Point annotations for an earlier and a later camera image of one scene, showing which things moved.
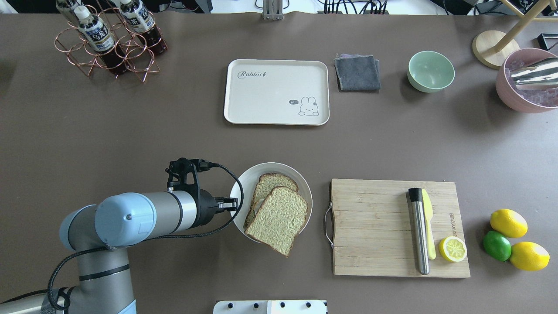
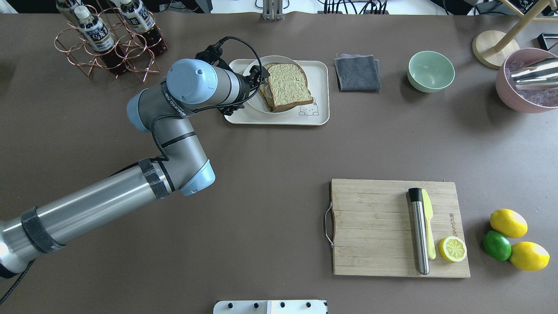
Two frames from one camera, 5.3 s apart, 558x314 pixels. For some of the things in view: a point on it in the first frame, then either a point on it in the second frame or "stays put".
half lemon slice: (453, 248) stays put
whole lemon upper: (508, 223) stays put
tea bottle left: (64, 7) stays put
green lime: (497, 245) stays put
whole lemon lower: (529, 256) stays put
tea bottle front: (96, 32) stays put
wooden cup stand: (494, 48) stays put
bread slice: (278, 220) → (288, 86)
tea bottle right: (140, 21) stays put
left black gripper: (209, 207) → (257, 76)
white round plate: (250, 179) → (257, 102)
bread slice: (265, 183) → (265, 91)
